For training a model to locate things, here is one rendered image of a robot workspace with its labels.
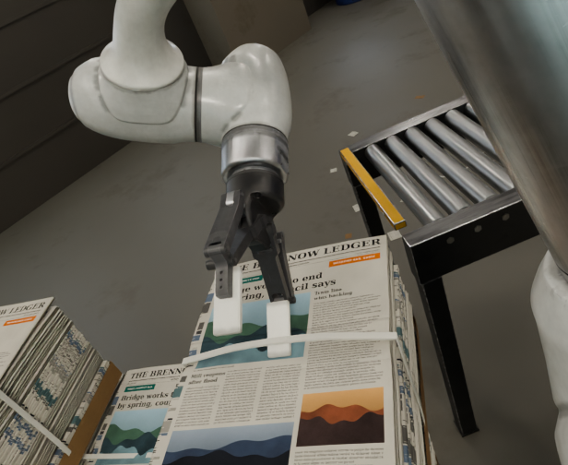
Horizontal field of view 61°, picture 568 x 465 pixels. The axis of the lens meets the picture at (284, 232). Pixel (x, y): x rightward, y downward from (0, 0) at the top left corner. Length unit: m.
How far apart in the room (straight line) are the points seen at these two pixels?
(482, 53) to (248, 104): 0.44
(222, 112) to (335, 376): 0.36
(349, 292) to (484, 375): 1.22
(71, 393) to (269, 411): 0.52
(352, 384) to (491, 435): 1.18
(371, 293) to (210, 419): 0.25
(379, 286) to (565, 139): 0.43
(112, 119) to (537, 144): 0.52
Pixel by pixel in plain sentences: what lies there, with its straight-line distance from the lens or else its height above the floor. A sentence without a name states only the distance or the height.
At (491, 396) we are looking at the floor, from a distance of 1.79.
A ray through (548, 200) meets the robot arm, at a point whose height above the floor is 1.34.
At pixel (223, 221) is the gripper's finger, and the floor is 1.25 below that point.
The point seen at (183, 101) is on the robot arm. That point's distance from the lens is 0.66.
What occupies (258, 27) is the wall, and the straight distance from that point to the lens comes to 5.62.
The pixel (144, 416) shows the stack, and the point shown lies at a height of 0.83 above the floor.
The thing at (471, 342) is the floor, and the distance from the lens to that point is 1.92.
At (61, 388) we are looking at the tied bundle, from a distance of 1.00.
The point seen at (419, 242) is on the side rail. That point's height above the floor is 0.80.
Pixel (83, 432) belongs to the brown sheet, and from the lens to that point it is 1.04.
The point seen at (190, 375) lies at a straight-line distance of 0.68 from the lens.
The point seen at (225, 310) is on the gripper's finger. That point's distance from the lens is 0.50.
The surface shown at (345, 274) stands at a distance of 0.68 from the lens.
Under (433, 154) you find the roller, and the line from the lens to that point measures 1.39.
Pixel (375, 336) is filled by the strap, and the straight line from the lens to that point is 0.59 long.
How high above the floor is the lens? 1.52
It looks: 34 degrees down
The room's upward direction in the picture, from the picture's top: 25 degrees counter-clockwise
